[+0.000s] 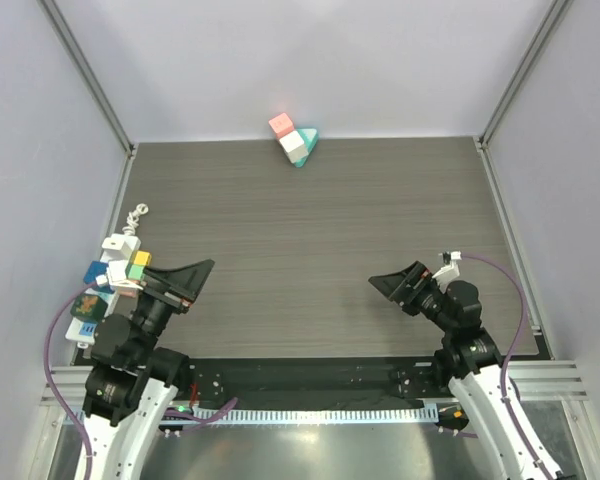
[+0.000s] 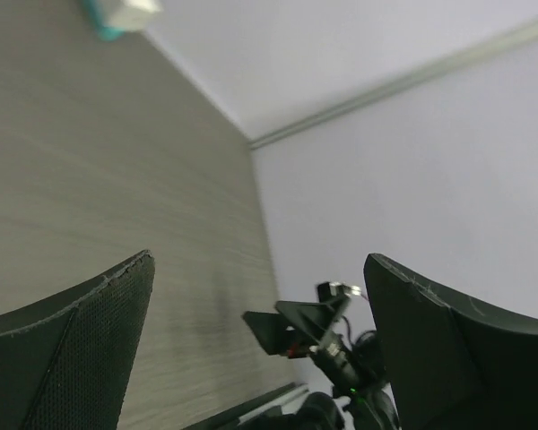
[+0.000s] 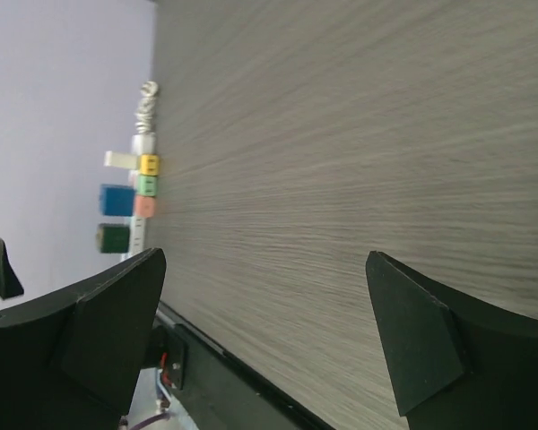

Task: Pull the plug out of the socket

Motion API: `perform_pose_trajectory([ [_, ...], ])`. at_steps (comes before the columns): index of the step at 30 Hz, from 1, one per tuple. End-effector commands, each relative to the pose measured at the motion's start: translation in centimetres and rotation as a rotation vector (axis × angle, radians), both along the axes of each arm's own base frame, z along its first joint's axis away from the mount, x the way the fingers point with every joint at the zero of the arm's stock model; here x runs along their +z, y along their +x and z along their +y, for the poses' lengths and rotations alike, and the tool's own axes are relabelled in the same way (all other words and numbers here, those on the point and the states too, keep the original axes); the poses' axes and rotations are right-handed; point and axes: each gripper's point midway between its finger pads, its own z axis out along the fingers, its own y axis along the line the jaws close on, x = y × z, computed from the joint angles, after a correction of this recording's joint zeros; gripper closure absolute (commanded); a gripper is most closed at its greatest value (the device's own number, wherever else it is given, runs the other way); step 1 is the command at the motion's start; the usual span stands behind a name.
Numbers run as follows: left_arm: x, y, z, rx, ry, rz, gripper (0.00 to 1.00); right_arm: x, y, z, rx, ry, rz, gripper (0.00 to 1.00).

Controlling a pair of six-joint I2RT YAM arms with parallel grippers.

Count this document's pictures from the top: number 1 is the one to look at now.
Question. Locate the dark green cube socket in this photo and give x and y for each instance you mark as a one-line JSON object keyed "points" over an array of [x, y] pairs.
{"points": [[89, 308]]}

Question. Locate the white power strip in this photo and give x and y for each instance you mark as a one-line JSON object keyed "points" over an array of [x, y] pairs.
{"points": [[114, 247]]}

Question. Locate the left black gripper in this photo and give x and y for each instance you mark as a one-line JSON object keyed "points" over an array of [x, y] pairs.
{"points": [[177, 287]]}

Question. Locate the blue cube socket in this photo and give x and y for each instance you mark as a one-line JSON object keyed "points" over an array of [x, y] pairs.
{"points": [[95, 268]]}

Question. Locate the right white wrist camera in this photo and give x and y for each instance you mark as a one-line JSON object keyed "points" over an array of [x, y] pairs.
{"points": [[449, 271]]}

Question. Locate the left aluminium frame post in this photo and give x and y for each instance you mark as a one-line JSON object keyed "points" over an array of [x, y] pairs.
{"points": [[71, 45]]}

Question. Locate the aluminium front rail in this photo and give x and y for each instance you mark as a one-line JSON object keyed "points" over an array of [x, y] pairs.
{"points": [[536, 380]]}

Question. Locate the aluminium frame post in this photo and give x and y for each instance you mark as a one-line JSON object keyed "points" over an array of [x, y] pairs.
{"points": [[71, 45], [550, 22]]}

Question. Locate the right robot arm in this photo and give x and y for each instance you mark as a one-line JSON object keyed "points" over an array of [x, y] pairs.
{"points": [[472, 367]]}

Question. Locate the right aluminium frame post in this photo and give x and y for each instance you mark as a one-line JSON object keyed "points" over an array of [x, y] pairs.
{"points": [[550, 22]]}

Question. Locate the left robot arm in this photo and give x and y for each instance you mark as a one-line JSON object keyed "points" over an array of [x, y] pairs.
{"points": [[133, 379]]}

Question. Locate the pink cube socket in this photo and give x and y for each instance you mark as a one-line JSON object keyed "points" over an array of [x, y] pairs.
{"points": [[281, 125]]}

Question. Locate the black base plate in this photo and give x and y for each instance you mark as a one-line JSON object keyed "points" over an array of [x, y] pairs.
{"points": [[317, 384]]}

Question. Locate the teal triangular socket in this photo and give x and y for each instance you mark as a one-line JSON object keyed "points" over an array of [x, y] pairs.
{"points": [[310, 136]]}

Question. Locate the green plug adapter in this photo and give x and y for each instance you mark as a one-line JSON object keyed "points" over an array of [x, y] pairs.
{"points": [[135, 272]]}

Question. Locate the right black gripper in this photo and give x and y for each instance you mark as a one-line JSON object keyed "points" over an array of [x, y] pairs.
{"points": [[415, 288]]}

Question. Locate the white cube socket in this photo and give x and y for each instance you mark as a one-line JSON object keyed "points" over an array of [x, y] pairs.
{"points": [[294, 146]]}

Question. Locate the white slotted cable duct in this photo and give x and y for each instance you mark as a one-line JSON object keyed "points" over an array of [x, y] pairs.
{"points": [[238, 417]]}

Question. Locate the yellow plug adapter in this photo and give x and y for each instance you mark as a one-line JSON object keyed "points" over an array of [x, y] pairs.
{"points": [[142, 258]]}

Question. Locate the pink plug adapter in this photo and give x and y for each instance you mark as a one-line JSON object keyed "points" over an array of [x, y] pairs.
{"points": [[127, 288]]}

